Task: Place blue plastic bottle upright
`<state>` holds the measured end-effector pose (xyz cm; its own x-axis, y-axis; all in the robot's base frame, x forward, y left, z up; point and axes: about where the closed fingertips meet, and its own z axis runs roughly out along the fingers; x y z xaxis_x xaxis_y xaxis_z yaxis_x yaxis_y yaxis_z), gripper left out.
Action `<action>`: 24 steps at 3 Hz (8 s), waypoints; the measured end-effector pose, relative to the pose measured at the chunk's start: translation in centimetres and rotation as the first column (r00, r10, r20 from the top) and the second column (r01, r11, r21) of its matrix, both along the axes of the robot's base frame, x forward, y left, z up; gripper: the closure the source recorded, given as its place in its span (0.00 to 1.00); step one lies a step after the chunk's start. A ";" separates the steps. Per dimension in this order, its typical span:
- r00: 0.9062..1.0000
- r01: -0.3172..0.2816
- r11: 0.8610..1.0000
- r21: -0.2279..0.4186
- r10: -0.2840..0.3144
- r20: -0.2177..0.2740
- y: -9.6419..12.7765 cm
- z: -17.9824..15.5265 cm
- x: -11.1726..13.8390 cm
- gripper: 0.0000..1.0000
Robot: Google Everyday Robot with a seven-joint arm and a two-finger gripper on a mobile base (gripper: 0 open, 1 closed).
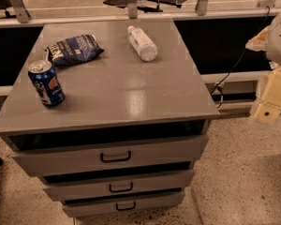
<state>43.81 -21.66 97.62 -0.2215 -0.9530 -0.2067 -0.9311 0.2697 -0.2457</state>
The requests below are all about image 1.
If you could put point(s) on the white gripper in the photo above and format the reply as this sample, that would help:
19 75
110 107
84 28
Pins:
279 42

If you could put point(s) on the clear plastic water bottle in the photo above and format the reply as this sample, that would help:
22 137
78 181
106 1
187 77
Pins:
142 44

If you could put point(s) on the middle grey drawer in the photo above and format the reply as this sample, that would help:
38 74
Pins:
104 187

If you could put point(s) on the grey drawer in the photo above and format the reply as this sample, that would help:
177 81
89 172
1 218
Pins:
104 187
109 156
118 205

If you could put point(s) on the grey drawer cabinet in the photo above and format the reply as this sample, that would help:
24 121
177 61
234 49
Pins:
115 98

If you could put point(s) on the dark blue chip bag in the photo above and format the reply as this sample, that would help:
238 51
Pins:
73 51

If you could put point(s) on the blue soda can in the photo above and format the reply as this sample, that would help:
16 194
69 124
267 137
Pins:
44 78

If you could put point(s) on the bottom grey drawer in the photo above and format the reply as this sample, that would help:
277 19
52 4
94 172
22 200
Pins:
118 205

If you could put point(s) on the top grey drawer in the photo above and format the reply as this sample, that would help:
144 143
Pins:
109 156

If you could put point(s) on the metal railing frame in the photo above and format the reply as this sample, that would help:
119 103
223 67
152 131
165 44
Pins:
69 11

